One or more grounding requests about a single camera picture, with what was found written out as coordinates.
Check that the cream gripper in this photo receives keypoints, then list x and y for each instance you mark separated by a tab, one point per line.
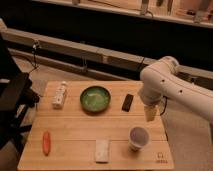
150	112

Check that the orange red pepper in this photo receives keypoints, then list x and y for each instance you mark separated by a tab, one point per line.
46	143

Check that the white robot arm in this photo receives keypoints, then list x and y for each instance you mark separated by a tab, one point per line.
159	79

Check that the black rectangular block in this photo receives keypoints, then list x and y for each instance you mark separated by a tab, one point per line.
127	102

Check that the green bowl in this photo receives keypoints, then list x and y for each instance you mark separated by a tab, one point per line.
95	99

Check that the white sponge block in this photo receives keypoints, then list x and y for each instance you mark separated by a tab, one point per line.
102	151

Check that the white plastic bottle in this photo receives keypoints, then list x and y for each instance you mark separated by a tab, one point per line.
60	96

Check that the black chair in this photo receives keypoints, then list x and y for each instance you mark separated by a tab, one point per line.
16	96

